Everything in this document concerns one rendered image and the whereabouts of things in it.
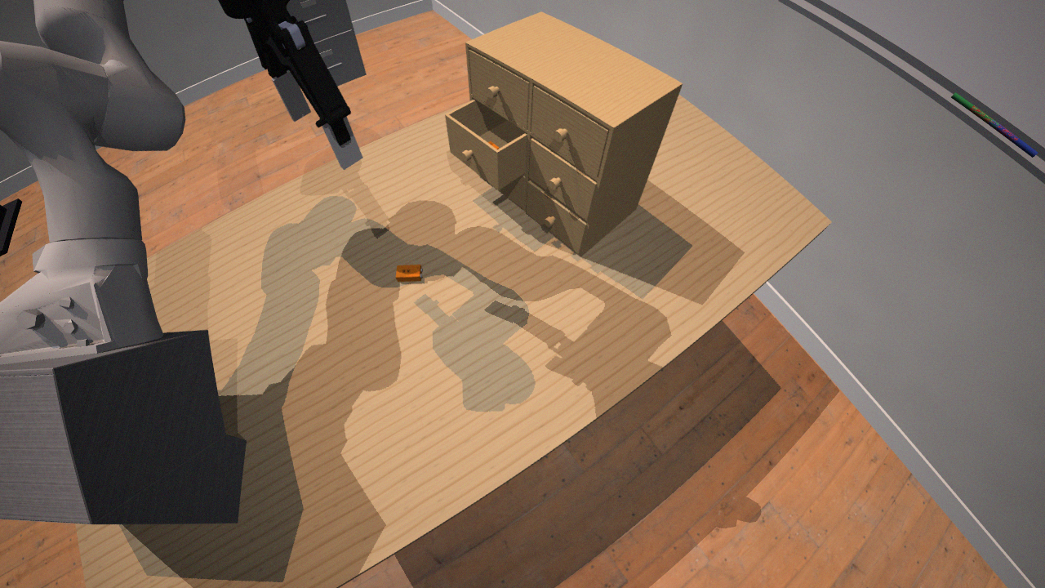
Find small brown wooden chest of drawers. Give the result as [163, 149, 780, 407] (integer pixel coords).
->
[465, 11, 683, 256]

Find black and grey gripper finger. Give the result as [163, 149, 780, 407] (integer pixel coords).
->
[258, 16, 363, 170]
[243, 18, 311, 122]

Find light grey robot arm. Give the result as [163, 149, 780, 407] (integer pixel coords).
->
[0, 0, 185, 364]

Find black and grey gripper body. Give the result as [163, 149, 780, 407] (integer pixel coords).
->
[218, 0, 294, 57]

